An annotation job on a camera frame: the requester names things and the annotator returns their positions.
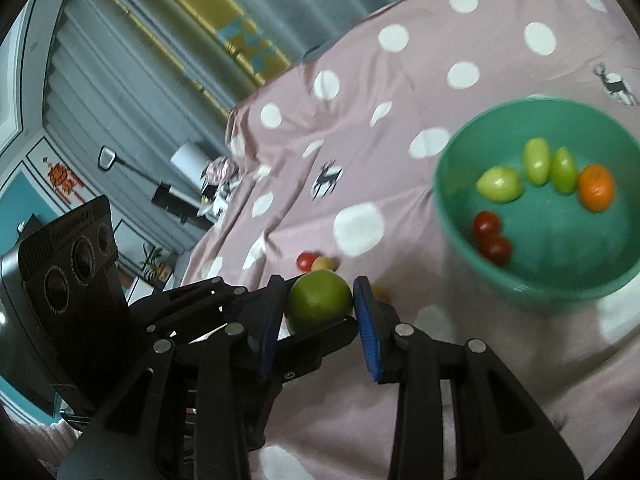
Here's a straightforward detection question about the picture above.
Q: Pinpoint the green plastic bowl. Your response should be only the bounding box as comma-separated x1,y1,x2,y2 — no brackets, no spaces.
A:
433,98,639,311

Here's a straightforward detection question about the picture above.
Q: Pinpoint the large red tomato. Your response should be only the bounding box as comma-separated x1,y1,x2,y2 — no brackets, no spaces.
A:
477,233,513,266

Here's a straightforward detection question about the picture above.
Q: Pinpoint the white cylinder lamp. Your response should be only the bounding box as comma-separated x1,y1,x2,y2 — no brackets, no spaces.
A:
170,141,210,188

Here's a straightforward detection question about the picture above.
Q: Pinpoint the green fruit middle in bowl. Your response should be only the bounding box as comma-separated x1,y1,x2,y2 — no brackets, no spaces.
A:
523,138,551,186

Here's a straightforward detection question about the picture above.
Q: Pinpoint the small red tomato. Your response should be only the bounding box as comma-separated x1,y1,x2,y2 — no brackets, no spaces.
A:
473,210,501,238
296,252,318,273

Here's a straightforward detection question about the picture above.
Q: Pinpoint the green fruit left in bowl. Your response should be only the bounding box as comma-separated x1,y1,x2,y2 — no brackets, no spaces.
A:
475,166,524,203

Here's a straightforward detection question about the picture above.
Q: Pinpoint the potted green plant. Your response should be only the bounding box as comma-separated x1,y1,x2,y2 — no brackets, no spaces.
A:
140,243,174,284

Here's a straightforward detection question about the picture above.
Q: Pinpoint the red Chinese knot decoration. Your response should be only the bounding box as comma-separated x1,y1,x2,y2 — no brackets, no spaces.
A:
42,157,86,206

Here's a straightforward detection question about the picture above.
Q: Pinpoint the grey pleated curtain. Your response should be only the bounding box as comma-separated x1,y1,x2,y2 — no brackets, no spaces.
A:
43,0,398,254

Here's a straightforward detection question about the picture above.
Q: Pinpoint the green fruit in bowl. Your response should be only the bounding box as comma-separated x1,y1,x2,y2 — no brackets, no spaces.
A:
523,138,551,186
550,146,578,195
475,166,524,203

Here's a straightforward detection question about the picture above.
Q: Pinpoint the small tan fruit back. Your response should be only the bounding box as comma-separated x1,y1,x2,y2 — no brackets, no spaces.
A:
311,256,337,271

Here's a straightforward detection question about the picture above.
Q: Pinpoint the pink polka dot cloth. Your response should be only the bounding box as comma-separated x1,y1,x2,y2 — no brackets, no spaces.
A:
184,0,639,474

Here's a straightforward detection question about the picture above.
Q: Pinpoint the large green round fruit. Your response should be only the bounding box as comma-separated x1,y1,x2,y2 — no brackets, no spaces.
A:
284,270,352,334

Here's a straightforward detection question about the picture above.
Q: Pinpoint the tan round fruit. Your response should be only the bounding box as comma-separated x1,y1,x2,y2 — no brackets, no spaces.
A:
371,284,390,304

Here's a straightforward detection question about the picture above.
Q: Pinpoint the yellow patterned curtain strip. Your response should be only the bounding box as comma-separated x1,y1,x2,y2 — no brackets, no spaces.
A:
174,0,291,86

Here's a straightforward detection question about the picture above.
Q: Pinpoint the green fruit right in bowl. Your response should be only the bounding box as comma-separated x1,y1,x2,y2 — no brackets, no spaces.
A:
550,146,578,195

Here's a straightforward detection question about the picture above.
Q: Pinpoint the black stand with mirror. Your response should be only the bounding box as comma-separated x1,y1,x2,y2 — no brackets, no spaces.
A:
96,145,212,231

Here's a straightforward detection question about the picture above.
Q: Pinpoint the small red tomato back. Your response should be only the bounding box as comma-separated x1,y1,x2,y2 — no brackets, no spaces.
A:
296,252,318,273

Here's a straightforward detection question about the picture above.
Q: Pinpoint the orange tangerine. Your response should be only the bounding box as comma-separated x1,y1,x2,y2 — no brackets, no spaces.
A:
577,164,615,214

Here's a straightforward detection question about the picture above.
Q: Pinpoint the crumpled floral cloth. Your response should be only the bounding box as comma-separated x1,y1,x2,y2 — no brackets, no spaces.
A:
196,155,244,224

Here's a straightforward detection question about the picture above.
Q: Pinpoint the grey sleeve forearm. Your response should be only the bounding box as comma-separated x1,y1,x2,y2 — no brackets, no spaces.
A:
10,418,82,478

